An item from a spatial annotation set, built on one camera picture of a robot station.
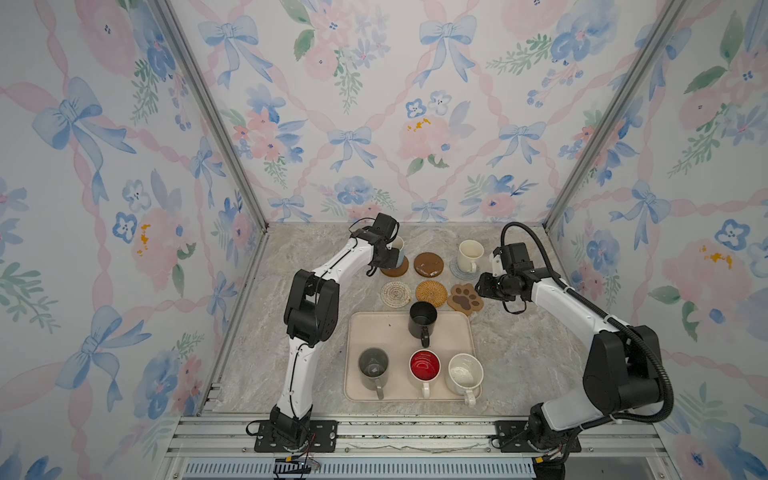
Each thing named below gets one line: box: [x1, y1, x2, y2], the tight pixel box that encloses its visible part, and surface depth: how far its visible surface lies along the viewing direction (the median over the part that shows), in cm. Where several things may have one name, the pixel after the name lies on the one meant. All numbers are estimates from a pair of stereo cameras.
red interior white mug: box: [409, 349, 442, 399], surface depth 80 cm
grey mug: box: [358, 348, 389, 400], surface depth 77 cm
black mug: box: [408, 301, 438, 348], surface depth 88 cm
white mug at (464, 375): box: [445, 353, 484, 407], surface depth 80 cm
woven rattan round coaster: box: [416, 280, 448, 308], surface depth 102 cm
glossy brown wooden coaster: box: [414, 252, 444, 278], surface depth 109 cm
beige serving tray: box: [344, 311, 476, 402], surface depth 89 cm
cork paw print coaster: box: [447, 283, 484, 316], surface depth 100 cm
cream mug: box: [458, 239, 485, 273], surface depth 100 cm
